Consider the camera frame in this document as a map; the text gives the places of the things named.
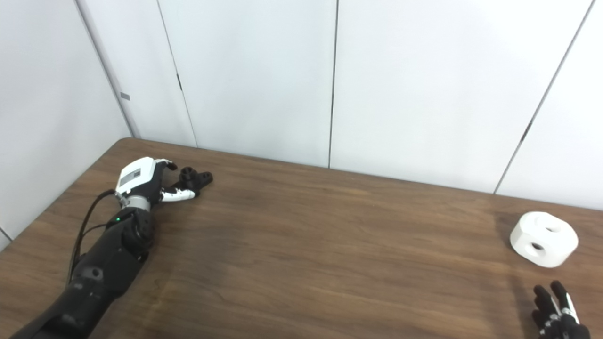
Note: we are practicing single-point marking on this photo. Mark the round white piece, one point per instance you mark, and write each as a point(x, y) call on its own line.
point(541, 240)

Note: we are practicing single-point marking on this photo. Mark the black flanged holder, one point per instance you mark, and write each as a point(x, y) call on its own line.
point(192, 179)

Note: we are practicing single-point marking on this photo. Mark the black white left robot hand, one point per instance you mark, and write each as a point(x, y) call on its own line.
point(141, 176)

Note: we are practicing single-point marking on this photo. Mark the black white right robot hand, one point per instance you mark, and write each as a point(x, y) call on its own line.
point(560, 325)

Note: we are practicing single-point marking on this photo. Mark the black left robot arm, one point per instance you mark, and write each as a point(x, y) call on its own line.
point(103, 273)

